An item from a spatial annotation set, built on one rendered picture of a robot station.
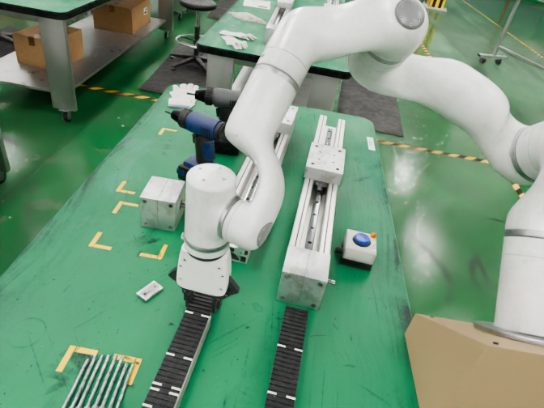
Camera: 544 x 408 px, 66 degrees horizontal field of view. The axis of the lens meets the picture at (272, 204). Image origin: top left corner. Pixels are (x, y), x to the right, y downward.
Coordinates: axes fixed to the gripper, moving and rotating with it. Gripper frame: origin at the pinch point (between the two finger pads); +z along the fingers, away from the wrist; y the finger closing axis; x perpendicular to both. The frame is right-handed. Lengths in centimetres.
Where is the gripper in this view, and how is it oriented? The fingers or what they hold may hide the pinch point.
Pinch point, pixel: (202, 299)
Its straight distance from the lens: 91.3
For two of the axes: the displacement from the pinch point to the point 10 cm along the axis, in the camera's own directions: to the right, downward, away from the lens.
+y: 9.7, 2.3, -0.7
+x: 1.9, -5.6, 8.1
